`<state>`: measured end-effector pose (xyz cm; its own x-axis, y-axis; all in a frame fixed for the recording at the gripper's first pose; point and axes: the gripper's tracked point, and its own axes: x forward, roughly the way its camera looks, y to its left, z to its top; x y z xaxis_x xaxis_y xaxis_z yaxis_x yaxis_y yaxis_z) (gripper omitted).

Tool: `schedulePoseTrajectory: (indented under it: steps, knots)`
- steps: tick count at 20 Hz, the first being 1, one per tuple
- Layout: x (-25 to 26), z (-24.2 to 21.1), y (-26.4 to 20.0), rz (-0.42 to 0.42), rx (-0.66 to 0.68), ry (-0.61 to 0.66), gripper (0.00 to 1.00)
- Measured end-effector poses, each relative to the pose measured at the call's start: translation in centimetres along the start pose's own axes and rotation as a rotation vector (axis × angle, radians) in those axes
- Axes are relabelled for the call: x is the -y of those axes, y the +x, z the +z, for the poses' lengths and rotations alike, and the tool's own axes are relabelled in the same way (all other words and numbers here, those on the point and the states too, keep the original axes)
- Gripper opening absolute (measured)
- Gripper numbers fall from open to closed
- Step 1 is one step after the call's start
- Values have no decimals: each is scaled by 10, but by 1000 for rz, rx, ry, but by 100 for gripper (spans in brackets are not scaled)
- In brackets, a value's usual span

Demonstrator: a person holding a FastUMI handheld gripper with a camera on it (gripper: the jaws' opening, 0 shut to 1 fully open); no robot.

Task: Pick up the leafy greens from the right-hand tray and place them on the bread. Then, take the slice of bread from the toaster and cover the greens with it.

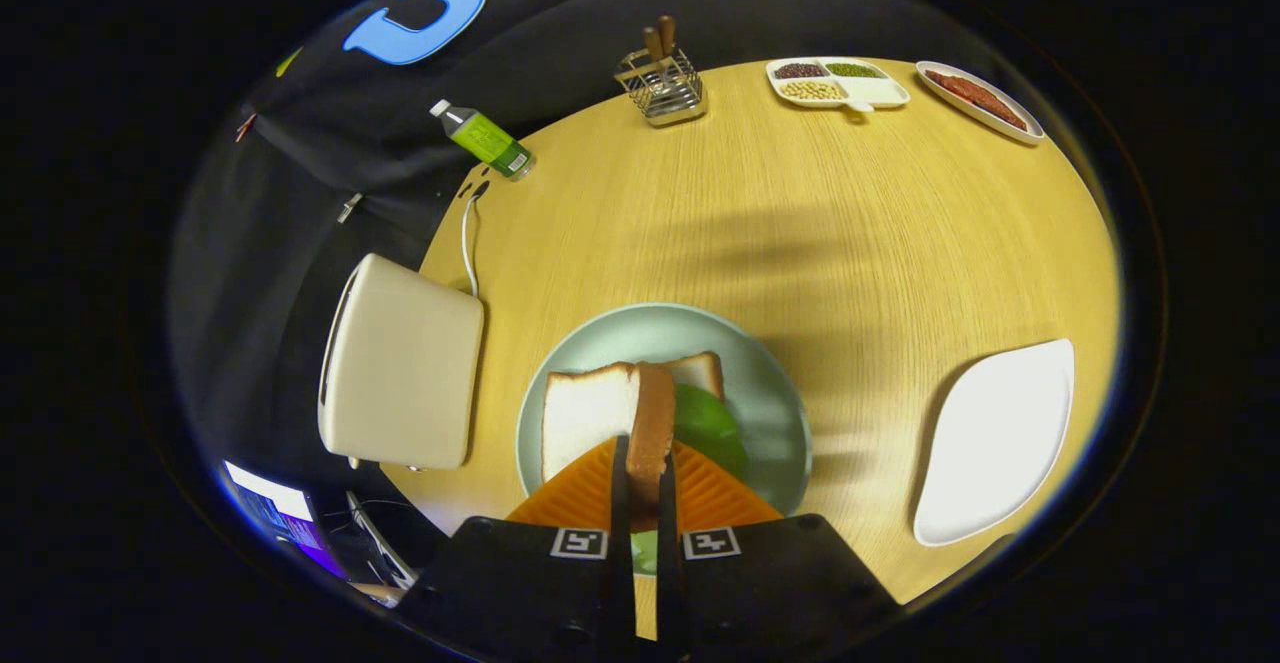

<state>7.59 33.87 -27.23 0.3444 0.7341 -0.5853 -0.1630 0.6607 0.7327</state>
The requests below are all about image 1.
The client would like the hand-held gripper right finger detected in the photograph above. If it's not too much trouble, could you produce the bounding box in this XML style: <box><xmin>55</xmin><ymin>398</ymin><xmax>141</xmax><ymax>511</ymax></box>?
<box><xmin>655</xmin><ymin>441</ymin><xmax>903</xmax><ymax>663</ymax></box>

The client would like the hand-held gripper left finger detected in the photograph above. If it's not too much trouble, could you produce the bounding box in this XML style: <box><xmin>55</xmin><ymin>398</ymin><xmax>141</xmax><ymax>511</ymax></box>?
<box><xmin>400</xmin><ymin>433</ymin><xmax>638</xmax><ymax>663</ymax></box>

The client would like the green lettuce leaf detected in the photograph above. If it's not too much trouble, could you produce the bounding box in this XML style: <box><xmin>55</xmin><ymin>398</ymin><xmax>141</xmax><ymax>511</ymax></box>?
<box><xmin>630</xmin><ymin>383</ymin><xmax>751</xmax><ymax>576</ymax></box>

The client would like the toasted bread slice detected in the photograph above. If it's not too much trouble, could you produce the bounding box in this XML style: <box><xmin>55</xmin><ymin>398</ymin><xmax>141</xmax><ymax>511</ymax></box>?
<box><xmin>541</xmin><ymin>361</ymin><xmax>677</xmax><ymax>529</ymax></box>

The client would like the white-edged keyboard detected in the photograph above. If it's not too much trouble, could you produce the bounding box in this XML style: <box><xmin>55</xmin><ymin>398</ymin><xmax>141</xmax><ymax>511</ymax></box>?
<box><xmin>345</xmin><ymin>491</ymin><xmax>419</xmax><ymax>589</ymax></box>

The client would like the white bread slice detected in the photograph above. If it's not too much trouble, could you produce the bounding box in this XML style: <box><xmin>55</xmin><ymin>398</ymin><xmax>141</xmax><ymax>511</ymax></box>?
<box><xmin>663</xmin><ymin>351</ymin><xmax>725</xmax><ymax>401</ymax></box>

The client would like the computer monitor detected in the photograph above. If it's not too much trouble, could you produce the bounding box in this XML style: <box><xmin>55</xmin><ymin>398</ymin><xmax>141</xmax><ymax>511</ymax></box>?
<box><xmin>222</xmin><ymin>460</ymin><xmax>346</xmax><ymax>579</ymax></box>

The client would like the white toaster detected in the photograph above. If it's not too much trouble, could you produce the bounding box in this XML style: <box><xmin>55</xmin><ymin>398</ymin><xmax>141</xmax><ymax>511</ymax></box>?
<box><xmin>318</xmin><ymin>253</ymin><xmax>486</xmax><ymax>471</ymax></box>

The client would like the white leaf-shaped plate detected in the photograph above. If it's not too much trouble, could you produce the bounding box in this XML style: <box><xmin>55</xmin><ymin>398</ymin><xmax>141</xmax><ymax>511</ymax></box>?
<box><xmin>912</xmin><ymin>338</ymin><xmax>1076</xmax><ymax>548</ymax></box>

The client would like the pale green round plate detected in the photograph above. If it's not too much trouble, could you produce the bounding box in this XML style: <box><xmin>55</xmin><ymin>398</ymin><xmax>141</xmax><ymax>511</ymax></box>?
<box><xmin>515</xmin><ymin>303</ymin><xmax>813</xmax><ymax>534</ymax></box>

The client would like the black backdrop cloth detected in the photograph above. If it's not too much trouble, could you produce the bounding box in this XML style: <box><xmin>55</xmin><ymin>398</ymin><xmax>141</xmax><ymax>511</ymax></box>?
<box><xmin>170</xmin><ymin>0</ymin><xmax>1001</xmax><ymax>484</ymax></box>

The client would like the green drink bottle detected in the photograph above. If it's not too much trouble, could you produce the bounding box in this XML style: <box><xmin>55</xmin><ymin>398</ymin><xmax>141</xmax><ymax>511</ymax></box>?
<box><xmin>430</xmin><ymin>99</ymin><xmax>536</xmax><ymax>182</ymax></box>

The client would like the white divided dish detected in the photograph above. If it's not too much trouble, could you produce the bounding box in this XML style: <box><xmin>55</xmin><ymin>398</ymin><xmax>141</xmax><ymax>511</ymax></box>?
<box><xmin>765</xmin><ymin>57</ymin><xmax>911</xmax><ymax>114</ymax></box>

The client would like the white oval meat plate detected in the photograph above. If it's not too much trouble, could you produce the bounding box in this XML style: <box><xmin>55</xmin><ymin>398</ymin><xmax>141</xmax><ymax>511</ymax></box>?
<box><xmin>915</xmin><ymin>60</ymin><xmax>1047</xmax><ymax>147</ymax></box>

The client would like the red meat slice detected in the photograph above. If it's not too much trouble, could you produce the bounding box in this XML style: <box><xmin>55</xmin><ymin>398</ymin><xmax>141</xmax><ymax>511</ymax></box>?
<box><xmin>925</xmin><ymin>69</ymin><xmax>1029</xmax><ymax>132</ymax></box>

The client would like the white toaster cable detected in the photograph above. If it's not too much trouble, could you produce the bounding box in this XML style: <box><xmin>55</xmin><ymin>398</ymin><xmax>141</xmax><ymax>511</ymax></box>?
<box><xmin>460</xmin><ymin>181</ymin><xmax>491</xmax><ymax>299</ymax></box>

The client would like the metal wire utensil basket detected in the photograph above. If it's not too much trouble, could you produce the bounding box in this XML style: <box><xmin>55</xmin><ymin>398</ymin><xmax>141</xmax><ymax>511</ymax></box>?
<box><xmin>613</xmin><ymin>43</ymin><xmax>709</xmax><ymax>130</ymax></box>

